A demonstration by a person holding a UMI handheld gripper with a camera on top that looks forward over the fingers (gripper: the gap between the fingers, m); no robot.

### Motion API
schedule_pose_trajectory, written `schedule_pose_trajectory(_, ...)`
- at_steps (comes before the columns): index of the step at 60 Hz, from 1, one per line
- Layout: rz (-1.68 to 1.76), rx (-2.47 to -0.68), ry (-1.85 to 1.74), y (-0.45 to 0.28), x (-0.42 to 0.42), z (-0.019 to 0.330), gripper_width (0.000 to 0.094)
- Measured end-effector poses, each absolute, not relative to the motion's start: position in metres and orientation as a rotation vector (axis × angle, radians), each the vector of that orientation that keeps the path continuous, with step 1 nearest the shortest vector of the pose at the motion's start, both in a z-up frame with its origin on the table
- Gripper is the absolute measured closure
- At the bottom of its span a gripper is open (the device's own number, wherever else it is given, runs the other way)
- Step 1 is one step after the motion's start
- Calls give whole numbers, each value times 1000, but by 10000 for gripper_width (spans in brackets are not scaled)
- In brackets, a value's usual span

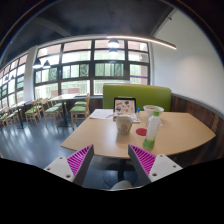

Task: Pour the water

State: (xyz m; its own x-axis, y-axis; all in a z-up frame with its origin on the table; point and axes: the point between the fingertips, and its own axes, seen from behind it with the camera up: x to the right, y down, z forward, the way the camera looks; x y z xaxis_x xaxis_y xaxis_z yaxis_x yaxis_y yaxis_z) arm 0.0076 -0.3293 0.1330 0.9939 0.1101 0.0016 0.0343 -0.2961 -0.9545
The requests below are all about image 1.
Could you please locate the rectangular wooden dining table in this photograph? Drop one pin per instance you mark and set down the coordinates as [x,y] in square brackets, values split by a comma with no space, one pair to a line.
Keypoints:
[64,98]

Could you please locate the round wooden table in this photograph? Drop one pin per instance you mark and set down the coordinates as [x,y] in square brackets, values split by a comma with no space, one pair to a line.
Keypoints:
[180,132]

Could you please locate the white bowl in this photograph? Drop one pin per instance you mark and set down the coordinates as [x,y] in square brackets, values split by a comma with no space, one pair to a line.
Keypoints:
[149,109]

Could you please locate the red round coaster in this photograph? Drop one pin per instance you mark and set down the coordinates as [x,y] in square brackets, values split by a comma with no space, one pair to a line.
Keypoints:
[141,131]

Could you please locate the laptop with stickers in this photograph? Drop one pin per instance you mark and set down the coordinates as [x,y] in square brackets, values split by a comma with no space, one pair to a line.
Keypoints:
[125,106]

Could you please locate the white paper sheets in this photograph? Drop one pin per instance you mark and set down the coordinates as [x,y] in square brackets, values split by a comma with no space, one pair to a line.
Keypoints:
[101,114]

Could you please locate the clear plastic bottle green label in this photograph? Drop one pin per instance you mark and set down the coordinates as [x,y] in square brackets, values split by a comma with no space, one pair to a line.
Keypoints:
[153,124]

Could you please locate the wooden chair green seat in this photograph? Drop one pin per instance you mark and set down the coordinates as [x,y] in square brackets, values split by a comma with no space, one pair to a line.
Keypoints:
[80,110]
[33,114]
[50,112]
[11,117]

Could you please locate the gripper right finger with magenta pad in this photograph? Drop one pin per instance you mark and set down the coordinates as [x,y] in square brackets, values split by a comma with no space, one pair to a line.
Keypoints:
[150,167]

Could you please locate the black pendant lamp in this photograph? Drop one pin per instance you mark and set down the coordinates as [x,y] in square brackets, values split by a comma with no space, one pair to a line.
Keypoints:
[113,43]
[37,64]
[46,65]

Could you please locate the white paper cup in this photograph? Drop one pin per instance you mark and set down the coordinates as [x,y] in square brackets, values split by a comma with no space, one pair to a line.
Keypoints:
[124,124]

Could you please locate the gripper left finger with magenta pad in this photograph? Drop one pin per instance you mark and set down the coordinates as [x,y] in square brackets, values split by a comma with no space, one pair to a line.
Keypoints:
[74,167]

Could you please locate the green upholstered booth bench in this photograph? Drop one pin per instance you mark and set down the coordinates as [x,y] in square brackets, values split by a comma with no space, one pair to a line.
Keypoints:
[144,95]

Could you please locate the large grid window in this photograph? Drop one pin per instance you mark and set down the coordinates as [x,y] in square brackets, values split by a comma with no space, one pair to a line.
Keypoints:
[83,67]

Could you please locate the linear ceiling light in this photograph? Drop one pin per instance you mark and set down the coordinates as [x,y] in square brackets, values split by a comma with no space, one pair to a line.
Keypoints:
[142,39]

